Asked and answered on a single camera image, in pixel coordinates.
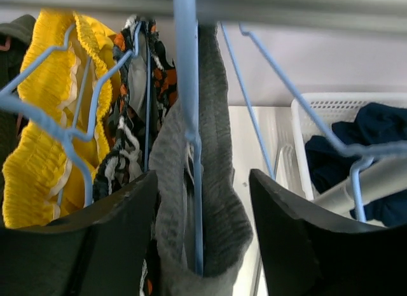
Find pink hanger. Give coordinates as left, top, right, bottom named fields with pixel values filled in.
left=0, top=35, right=12, bottom=52

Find orange black patterned shorts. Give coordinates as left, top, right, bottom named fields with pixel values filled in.
left=92, top=15, right=177, bottom=296

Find yellow shorts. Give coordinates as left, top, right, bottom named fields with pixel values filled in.
left=2, top=10, right=120, bottom=229

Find blue hanger of grey shorts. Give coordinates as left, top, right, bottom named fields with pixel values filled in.
left=173, top=0, right=204, bottom=276

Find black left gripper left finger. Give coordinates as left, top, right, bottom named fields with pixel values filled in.
left=1, top=171, right=158, bottom=295

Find olive green shorts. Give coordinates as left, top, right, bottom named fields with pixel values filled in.
left=0, top=14, right=38, bottom=208

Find navy blue shorts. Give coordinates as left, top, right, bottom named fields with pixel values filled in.
left=305, top=103, right=406, bottom=227

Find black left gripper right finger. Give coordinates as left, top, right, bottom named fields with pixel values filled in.
left=249, top=169, right=406, bottom=295

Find blue hanger of yellow shorts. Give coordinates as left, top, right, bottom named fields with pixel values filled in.
left=1, top=24, right=139, bottom=207

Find grey shorts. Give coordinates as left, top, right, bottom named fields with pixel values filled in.
left=149, top=25, right=252, bottom=295

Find white plastic basket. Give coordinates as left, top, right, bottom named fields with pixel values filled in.
left=291, top=92, right=407, bottom=200

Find metal clothes rack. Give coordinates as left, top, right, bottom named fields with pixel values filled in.
left=1, top=0, right=406, bottom=224

